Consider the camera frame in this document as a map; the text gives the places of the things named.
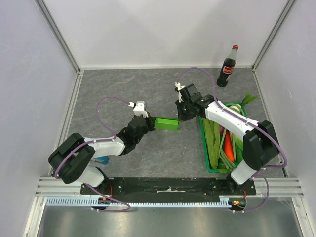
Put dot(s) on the green paper box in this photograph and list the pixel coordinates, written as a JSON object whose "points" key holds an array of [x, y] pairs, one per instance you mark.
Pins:
{"points": [[164, 123]]}

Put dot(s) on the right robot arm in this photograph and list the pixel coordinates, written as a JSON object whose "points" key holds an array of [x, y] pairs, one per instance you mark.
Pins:
{"points": [[259, 139]]}

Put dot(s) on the green plastic tray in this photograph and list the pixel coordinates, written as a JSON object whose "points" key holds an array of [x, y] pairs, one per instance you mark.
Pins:
{"points": [[241, 110]]}

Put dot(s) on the purple onion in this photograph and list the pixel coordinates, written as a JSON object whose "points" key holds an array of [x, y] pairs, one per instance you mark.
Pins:
{"points": [[221, 130]]}

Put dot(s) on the orange carrot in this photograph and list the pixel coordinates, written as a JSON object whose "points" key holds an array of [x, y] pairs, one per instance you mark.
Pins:
{"points": [[228, 149]]}

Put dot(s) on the cola glass bottle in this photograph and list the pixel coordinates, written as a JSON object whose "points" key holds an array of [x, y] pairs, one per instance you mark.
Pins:
{"points": [[228, 67]]}

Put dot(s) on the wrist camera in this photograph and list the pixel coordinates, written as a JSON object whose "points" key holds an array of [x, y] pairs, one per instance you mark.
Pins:
{"points": [[178, 88], [139, 108]]}

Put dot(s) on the grey cable duct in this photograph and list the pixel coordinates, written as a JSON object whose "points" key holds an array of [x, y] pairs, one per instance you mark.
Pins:
{"points": [[96, 202]]}

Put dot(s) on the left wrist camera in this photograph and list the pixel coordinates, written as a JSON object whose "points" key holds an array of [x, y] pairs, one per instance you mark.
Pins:
{"points": [[139, 108]]}

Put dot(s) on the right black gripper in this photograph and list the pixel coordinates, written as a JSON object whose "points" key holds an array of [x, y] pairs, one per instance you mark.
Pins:
{"points": [[181, 111]]}

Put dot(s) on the green long beans bundle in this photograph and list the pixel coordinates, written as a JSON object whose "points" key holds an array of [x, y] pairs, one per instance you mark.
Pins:
{"points": [[237, 147]]}

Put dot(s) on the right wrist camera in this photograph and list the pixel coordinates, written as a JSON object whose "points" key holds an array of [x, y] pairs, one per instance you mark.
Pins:
{"points": [[178, 88]]}

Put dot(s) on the blue small box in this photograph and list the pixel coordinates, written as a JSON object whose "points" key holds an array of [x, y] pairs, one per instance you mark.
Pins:
{"points": [[102, 160]]}

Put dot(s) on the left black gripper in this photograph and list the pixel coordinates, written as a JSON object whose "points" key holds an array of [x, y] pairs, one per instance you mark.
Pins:
{"points": [[151, 120]]}

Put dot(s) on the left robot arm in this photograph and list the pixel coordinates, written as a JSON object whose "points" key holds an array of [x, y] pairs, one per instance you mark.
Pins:
{"points": [[70, 160]]}

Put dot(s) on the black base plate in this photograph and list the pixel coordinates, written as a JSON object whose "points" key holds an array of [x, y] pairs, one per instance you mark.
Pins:
{"points": [[134, 189]]}

